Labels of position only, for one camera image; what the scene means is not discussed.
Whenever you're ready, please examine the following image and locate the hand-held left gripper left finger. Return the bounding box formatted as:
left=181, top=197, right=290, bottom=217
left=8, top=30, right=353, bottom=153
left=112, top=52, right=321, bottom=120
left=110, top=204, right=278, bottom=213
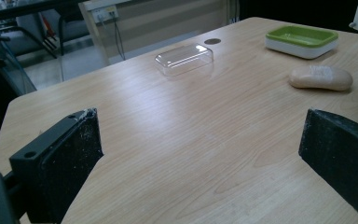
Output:
left=8, top=107, right=104, bottom=224

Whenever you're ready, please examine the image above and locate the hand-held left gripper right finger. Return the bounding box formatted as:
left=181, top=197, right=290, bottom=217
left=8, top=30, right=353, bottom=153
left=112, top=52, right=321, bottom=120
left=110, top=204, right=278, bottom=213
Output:
left=297, top=107, right=358, bottom=224

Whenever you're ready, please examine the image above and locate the beige soap bar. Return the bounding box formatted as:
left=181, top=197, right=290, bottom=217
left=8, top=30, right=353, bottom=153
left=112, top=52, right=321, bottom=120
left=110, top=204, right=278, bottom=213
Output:
left=288, top=64, right=354, bottom=92

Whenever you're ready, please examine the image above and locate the green and white soap dish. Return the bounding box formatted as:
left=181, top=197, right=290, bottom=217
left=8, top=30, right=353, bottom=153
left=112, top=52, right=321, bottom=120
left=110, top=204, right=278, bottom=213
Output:
left=265, top=24, right=339, bottom=60

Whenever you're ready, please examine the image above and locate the clear plastic soap dish lid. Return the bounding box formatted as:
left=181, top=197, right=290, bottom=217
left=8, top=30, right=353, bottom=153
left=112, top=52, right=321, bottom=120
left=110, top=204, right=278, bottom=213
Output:
left=154, top=43, right=214, bottom=77

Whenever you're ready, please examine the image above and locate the grey chair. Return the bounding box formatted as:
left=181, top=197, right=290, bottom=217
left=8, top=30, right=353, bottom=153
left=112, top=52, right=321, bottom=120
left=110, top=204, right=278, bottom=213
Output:
left=0, top=8, right=91, bottom=60

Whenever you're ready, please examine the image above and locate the white power strip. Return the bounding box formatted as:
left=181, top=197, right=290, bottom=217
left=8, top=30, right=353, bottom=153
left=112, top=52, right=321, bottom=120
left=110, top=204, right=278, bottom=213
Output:
left=90, top=5, right=119, bottom=24

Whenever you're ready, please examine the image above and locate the round table grommet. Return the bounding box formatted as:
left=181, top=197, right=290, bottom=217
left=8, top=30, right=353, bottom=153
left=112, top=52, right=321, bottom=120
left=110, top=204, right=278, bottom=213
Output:
left=203, top=37, right=222, bottom=46

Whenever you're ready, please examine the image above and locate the black cable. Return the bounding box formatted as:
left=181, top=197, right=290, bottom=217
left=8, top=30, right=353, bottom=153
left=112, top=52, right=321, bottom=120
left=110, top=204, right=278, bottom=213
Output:
left=109, top=11, right=127, bottom=62

